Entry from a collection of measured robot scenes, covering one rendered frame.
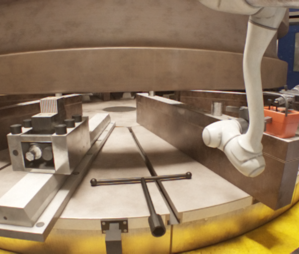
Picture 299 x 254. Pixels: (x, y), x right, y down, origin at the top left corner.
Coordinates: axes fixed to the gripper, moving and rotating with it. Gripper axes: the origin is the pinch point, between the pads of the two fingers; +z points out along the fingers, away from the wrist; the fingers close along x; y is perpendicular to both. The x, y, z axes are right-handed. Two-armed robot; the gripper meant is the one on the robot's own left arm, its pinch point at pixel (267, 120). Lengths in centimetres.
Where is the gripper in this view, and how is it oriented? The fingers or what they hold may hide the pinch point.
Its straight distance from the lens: 122.5
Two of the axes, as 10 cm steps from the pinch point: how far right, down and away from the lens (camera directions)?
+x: 3.7, 2.3, -9.0
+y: 1.1, 9.5, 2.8
